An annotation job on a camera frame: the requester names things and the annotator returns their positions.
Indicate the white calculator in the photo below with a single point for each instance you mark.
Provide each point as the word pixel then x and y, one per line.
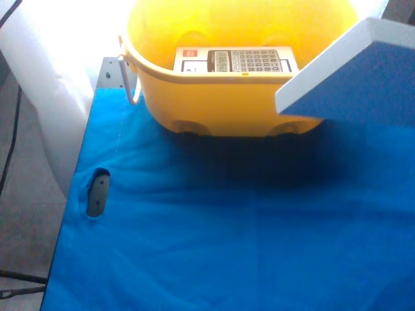
pixel 253 60

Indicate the blue and white box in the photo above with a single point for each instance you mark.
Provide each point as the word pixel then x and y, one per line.
pixel 363 87

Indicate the yellow plastic bucket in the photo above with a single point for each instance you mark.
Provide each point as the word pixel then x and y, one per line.
pixel 227 100

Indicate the blue table cloth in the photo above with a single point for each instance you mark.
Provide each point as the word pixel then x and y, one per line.
pixel 227 233

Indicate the white curtain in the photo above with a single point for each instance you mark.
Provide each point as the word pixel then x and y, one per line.
pixel 55 64

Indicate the grey metal bracket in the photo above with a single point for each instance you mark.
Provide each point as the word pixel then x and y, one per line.
pixel 98 194

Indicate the grey metal table frame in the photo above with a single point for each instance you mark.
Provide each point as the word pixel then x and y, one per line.
pixel 110 73

